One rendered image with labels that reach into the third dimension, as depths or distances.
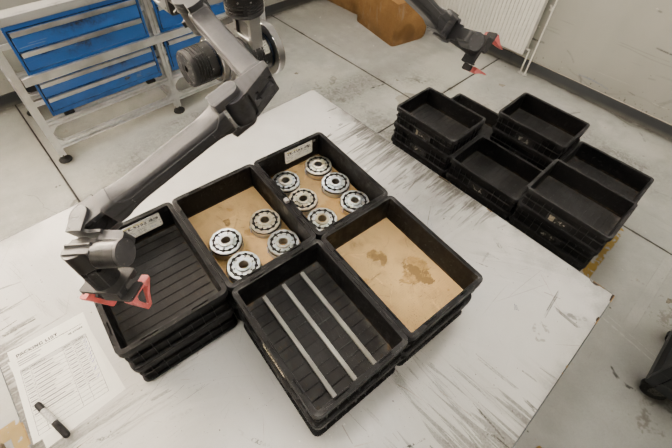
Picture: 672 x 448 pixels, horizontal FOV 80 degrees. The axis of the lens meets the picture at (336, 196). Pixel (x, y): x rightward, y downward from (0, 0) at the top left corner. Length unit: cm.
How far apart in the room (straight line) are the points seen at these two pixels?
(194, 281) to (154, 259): 16
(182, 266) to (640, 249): 255
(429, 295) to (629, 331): 151
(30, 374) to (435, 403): 116
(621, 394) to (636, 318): 45
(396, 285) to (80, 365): 96
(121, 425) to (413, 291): 88
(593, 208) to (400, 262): 122
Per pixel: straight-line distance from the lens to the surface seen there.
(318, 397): 114
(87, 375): 145
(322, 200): 145
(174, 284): 133
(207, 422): 130
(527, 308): 154
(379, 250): 134
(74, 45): 293
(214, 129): 89
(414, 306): 126
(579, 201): 229
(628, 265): 288
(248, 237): 137
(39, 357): 154
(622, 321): 263
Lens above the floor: 194
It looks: 49 degrees down
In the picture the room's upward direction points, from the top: 3 degrees clockwise
